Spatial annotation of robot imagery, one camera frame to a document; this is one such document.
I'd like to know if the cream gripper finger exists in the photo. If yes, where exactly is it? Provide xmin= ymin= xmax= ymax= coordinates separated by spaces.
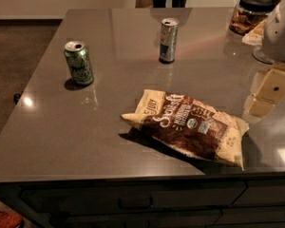
xmin=252 ymin=68 xmax=285 ymax=105
xmin=244 ymin=95 xmax=275 ymax=118

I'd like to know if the green soda can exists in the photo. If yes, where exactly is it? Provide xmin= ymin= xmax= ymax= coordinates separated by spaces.
xmin=64 ymin=41 xmax=94 ymax=86

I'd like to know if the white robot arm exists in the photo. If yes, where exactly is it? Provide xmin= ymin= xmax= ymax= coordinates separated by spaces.
xmin=242 ymin=0 xmax=285 ymax=122

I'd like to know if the silver slim can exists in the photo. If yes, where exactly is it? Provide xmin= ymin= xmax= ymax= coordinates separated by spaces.
xmin=160 ymin=18 xmax=179 ymax=63

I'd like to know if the brown yellow chip bag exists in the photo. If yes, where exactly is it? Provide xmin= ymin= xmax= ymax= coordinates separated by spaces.
xmin=122 ymin=89 xmax=249 ymax=168

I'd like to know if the glass jar with black lid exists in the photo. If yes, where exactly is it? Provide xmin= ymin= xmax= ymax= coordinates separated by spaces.
xmin=229 ymin=0 xmax=275 ymax=35

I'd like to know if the small black floor object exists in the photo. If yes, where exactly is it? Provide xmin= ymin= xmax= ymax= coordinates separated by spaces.
xmin=13 ymin=93 xmax=22 ymax=105

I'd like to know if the orange object on floor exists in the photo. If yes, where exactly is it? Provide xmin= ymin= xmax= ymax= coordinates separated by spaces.
xmin=0 ymin=211 xmax=23 ymax=228

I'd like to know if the dark drawer handle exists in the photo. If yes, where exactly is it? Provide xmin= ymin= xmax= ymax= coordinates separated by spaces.
xmin=118 ymin=197 xmax=153 ymax=211

